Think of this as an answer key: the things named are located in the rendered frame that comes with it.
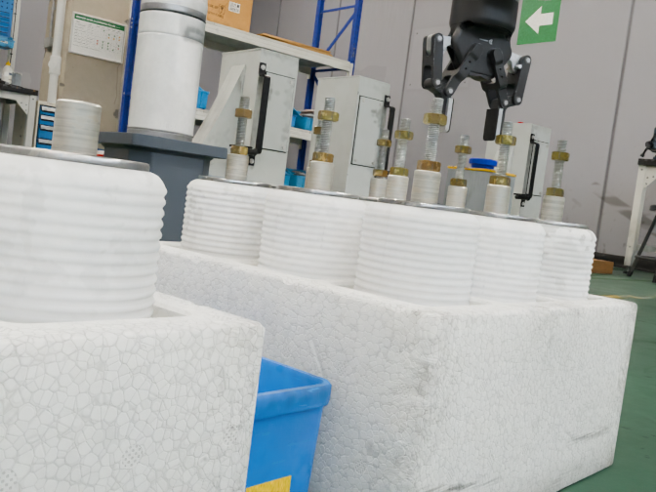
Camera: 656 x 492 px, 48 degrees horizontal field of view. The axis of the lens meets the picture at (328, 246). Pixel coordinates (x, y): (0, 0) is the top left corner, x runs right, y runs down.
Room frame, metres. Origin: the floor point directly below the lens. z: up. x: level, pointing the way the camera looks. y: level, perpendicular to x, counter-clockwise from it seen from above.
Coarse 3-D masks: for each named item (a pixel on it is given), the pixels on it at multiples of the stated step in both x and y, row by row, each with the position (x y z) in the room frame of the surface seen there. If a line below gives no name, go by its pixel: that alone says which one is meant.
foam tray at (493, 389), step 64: (192, 256) 0.68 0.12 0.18; (256, 320) 0.62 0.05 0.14; (320, 320) 0.57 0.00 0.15; (384, 320) 0.53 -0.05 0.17; (448, 320) 0.51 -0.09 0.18; (512, 320) 0.58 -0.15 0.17; (576, 320) 0.67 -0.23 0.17; (384, 384) 0.52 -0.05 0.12; (448, 384) 0.52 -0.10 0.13; (512, 384) 0.59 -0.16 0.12; (576, 384) 0.69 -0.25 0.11; (320, 448) 0.56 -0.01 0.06; (384, 448) 0.52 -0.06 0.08; (448, 448) 0.53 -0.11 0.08; (512, 448) 0.61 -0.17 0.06; (576, 448) 0.71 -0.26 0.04
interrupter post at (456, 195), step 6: (450, 186) 0.86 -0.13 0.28; (456, 186) 0.85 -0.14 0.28; (462, 186) 0.85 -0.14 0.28; (450, 192) 0.86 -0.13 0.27; (456, 192) 0.85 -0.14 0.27; (462, 192) 0.85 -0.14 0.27; (450, 198) 0.85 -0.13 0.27; (456, 198) 0.85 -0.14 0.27; (462, 198) 0.85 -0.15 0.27; (450, 204) 0.85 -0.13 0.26; (456, 204) 0.85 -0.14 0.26; (462, 204) 0.85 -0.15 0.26
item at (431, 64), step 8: (424, 40) 0.84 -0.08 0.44; (432, 40) 0.83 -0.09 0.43; (440, 40) 0.83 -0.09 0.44; (424, 48) 0.84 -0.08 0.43; (432, 48) 0.83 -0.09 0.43; (440, 48) 0.83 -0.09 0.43; (424, 56) 0.84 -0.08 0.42; (432, 56) 0.83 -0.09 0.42; (440, 56) 0.83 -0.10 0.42; (424, 64) 0.84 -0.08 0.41; (432, 64) 0.82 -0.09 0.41; (440, 64) 0.83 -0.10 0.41; (424, 72) 0.84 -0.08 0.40; (432, 72) 0.82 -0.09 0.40; (440, 72) 0.83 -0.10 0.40; (424, 80) 0.84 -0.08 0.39; (432, 80) 0.82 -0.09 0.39; (440, 80) 0.83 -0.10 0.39; (424, 88) 0.85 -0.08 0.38
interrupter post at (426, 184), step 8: (416, 176) 0.60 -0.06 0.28; (424, 176) 0.60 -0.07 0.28; (432, 176) 0.60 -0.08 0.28; (440, 176) 0.60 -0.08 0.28; (416, 184) 0.60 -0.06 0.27; (424, 184) 0.60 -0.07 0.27; (432, 184) 0.60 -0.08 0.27; (416, 192) 0.60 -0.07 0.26; (424, 192) 0.60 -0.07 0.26; (432, 192) 0.60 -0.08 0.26; (416, 200) 0.60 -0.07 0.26; (424, 200) 0.60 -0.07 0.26; (432, 200) 0.60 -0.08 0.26
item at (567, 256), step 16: (544, 224) 0.75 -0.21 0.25; (560, 240) 0.74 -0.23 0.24; (576, 240) 0.74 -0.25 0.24; (592, 240) 0.75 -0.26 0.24; (544, 256) 0.74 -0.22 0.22; (560, 256) 0.74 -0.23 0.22; (576, 256) 0.74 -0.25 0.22; (592, 256) 0.76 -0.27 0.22; (544, 272) 0.74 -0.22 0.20; (560, 272) 0.74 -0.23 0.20; (576, 272) 0.74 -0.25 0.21; (544, 288) 0.74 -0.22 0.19; (560, 288) 0.74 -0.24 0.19; (576, 288) 0.74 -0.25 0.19
